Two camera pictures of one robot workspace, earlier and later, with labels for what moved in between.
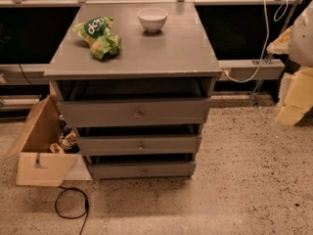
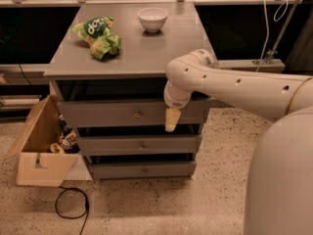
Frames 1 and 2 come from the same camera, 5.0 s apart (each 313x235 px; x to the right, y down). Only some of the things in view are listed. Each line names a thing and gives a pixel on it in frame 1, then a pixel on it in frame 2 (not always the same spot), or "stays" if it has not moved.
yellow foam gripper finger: [298, 99] -> [175, 98]
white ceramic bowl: [153, 19] stays
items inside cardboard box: [68, 141] stays
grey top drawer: [134, 112] stays
